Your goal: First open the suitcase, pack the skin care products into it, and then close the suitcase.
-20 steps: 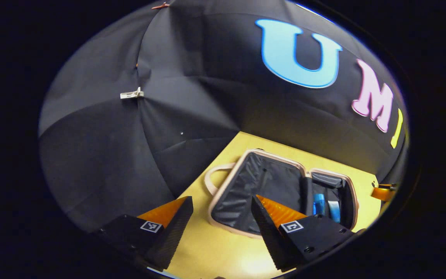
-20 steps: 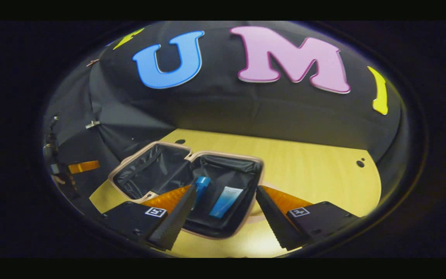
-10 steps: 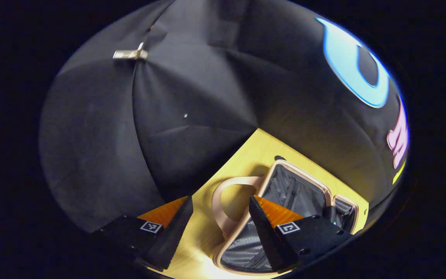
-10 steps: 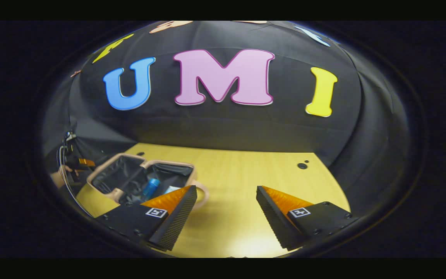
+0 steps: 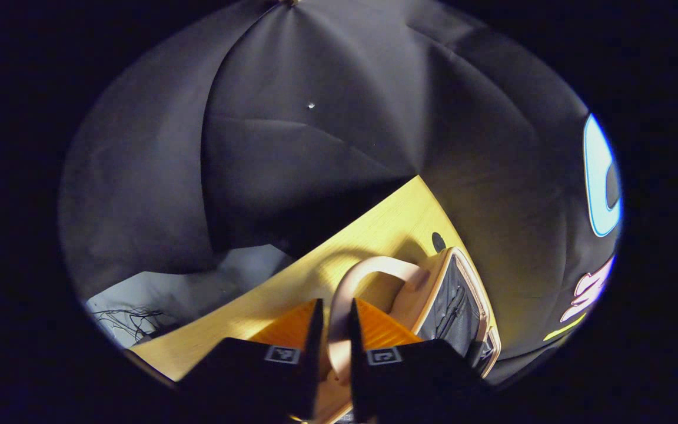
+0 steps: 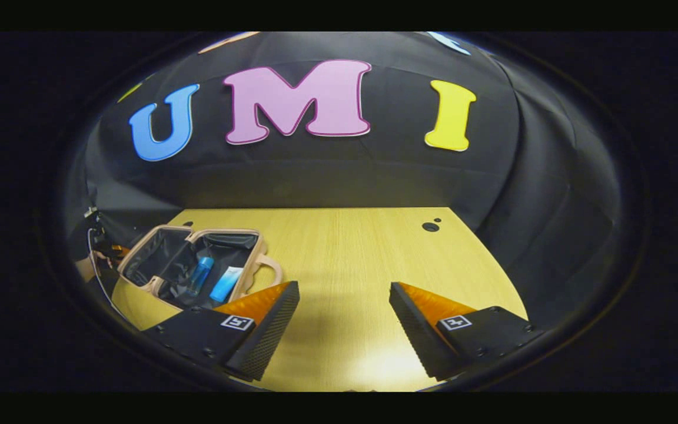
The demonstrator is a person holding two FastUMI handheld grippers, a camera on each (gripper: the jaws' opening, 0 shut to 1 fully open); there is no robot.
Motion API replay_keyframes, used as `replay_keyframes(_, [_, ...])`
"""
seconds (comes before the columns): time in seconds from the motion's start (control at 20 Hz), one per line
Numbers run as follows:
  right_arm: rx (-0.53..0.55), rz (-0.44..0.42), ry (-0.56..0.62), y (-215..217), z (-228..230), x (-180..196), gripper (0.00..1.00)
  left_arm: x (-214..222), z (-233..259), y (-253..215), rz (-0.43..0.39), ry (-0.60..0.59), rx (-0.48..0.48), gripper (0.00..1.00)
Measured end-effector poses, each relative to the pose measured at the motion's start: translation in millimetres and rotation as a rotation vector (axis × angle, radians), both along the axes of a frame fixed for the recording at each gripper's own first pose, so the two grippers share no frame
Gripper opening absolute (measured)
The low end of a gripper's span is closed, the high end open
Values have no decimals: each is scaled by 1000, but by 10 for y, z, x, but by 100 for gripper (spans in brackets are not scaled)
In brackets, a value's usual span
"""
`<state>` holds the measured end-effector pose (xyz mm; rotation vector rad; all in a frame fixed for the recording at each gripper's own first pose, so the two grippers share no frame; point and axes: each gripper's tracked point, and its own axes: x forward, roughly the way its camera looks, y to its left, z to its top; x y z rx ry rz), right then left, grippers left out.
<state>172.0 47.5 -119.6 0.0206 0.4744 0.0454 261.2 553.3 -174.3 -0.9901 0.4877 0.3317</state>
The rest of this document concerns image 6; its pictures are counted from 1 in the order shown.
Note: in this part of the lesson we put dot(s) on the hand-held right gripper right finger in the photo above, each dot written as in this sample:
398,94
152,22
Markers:
415,335

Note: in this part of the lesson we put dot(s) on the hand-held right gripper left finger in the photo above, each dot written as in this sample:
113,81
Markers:
268,335

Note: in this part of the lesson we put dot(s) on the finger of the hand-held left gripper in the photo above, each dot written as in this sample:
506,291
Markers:
118,249

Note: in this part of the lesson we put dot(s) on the light blue skincare tube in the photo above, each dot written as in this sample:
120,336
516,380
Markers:
226,284

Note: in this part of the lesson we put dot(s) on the blue green skincare bottle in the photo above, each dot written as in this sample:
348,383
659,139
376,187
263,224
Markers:
199,275

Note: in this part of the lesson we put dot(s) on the pink hard-shell suitcase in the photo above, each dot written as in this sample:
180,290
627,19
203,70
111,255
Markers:
227,244

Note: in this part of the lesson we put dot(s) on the white cloth clip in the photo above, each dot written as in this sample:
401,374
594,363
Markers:
90,212

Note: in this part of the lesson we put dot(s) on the black backdrop cloth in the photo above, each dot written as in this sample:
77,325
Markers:
327,171

